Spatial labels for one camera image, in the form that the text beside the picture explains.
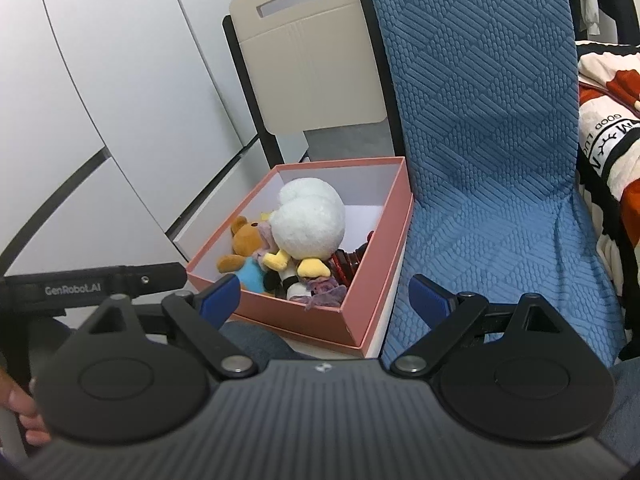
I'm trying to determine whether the purple hair bow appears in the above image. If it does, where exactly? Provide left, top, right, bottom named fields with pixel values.
left=300, top=275, right=348, bottom=311

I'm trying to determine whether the light blue bird plush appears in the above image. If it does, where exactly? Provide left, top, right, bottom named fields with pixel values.
left=262, top=176, right=347, bottom=281

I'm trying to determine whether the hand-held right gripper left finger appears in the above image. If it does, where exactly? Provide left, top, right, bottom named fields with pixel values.
left=75, top=274, right=258, bottom=380

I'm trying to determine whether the small panda plush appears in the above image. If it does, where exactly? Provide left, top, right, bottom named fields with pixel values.
left=262, top=260, right=321, bottom=303

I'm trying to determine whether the person's left hand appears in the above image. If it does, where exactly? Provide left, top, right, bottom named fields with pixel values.
left=0, top=367, right=53, bottom=446

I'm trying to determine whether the white wardrobe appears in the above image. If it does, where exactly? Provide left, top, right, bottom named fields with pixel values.
left=0, top=0, right=271, bottom=281

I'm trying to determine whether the red black devil figure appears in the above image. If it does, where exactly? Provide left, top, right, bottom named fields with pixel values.
left=327, top=230, right=376, bottom=288

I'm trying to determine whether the blue textured chair cushion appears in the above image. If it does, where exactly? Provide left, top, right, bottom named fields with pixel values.
left=360, top=0, right=626, bottom=366

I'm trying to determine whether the brown teddy bear plush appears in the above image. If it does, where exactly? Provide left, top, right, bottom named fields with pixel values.
left=216, top=215, right=273, bottom=295

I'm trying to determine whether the person's jeans-clad leg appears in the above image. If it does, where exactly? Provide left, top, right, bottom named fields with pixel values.
left=217, top=322, right=311, bottom=361
left=597, top=360, right=640, bottom=466

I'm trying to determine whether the beige cardboard sheet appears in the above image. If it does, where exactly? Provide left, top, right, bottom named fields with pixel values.
left=229, top=0, right=388, bottom=136

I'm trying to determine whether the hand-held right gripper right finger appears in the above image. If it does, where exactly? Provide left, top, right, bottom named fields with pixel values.
left=390, top=274, right=563, bottom=376

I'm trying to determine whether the clothes rack with garments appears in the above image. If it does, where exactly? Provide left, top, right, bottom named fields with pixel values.
left=559, top=0, right=640, bottom=43

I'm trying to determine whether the pink cardboard box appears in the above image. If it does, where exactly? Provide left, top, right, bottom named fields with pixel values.
left=186, top=156, right=416, bottom=358

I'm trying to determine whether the striped fleece blanket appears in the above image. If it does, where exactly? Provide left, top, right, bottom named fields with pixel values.
left=575, top=40, right=640, bottom=361

